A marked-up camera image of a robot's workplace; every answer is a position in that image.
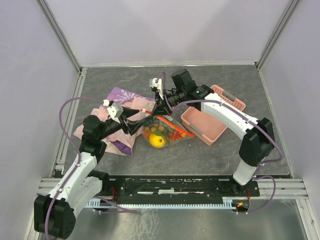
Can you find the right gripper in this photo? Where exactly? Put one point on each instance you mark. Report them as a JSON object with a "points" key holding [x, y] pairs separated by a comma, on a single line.
{"points": [[162, 108]]}

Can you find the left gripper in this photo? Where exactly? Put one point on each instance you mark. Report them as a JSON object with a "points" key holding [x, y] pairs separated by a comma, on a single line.
{"points": [[131, 127]]}

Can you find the clear zip top bag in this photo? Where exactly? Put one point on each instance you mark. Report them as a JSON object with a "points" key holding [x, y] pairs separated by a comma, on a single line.
{"points": [[170, 125]]}

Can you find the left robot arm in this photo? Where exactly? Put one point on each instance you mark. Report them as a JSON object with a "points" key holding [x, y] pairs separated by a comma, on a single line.
{"points": [[56, 212]]}

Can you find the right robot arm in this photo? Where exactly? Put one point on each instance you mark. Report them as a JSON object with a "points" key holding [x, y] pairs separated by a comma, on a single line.
{"points": [[257, 136]]}

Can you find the fake brown longan bunch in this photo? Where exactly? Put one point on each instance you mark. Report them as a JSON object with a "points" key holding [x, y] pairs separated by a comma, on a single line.
{"points": [[151, 128]]}

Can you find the fake orange persimmon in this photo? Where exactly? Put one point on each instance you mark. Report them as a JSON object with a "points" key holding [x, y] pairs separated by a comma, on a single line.
{"points": [[147, 135]]}

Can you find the fake red cherry bunch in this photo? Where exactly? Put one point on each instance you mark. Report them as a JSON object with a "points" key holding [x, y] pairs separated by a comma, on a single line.
{"points": [[177, 135]]}

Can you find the fake yellow lemon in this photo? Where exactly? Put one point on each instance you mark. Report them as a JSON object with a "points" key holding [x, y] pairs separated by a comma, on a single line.
{"points": [[157, 141]]}

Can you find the pink purple printed cloth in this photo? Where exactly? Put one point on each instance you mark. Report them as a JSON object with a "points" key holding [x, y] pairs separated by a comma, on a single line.
{"points": [[114, 126]]}

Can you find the pink plastic basket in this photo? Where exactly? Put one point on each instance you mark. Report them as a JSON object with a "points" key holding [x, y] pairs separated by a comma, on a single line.
{"points": [[206, 127]]}

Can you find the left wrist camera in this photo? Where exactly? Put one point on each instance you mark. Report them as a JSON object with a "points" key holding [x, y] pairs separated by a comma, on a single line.
{"points": [[114, 109]]}

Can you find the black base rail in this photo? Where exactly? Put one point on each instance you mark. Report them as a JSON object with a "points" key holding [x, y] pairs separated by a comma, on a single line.
{"points": [[175, 189]]}

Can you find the light blue cable duct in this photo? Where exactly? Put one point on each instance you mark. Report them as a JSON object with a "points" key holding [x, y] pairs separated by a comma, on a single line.
{"points": [[95, 203]]}

